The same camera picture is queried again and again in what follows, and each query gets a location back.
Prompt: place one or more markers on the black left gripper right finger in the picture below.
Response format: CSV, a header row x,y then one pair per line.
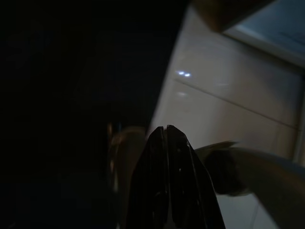
x,y
190,190

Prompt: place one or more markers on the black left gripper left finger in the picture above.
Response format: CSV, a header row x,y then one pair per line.
x,y
150,186

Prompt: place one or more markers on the grey robot left leg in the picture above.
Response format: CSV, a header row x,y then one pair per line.
x,y
274,179

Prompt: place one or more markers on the light wooden dining table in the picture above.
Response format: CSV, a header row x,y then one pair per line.
x,y
214,14

